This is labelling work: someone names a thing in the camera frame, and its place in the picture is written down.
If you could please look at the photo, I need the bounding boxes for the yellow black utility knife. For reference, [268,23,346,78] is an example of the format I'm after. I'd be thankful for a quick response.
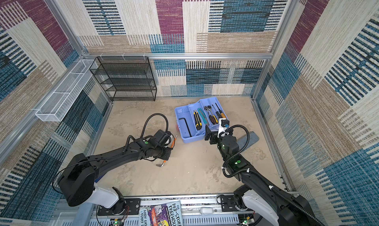
[193,111,202,131]

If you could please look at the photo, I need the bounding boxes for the red handled pliers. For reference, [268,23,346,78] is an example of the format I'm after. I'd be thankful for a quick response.
[204,106,216,125]

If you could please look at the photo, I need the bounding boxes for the orange hex key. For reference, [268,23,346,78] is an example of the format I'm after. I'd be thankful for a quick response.
[156,135,178,167]

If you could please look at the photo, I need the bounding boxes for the black yellow screwdriver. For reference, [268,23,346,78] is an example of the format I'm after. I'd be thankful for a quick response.
[212,105,222,119]

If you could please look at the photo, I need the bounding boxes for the white and blue toolbox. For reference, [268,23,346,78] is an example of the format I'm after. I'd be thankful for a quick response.
[175,97,226,144]

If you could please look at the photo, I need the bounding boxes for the teal utility knife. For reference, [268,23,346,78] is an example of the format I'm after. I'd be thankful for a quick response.
[197,108,209,125]

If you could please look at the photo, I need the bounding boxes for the wooden handle screwdriver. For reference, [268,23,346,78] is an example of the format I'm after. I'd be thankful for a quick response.
[216,103,226,118]

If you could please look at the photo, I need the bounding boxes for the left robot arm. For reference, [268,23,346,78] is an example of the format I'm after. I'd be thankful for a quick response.
[57,128,173,209]

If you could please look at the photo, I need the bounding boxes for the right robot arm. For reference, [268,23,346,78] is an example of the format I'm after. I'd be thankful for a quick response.
[204,124,323,226]

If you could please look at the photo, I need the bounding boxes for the grey sponge block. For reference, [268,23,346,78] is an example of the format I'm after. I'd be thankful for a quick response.
[237,131,260,150]

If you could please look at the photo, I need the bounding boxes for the colourful treehouse book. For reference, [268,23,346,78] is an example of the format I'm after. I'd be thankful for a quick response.
[139,201,184,226]

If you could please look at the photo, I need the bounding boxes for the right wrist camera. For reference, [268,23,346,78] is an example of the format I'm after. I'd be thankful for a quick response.
[218,118,230,138]

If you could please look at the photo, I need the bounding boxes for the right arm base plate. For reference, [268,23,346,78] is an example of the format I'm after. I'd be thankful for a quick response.
[216,194,263,213]

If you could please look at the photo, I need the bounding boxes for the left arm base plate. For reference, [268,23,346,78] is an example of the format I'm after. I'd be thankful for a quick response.
[97,198,141,216]

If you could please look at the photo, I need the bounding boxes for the black wire mesh shelf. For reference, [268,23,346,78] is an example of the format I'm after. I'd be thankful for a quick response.
[89,56,157,101]

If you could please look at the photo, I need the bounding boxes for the white wire mesh basket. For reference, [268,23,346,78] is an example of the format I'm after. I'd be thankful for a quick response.
[36,59,93,122]

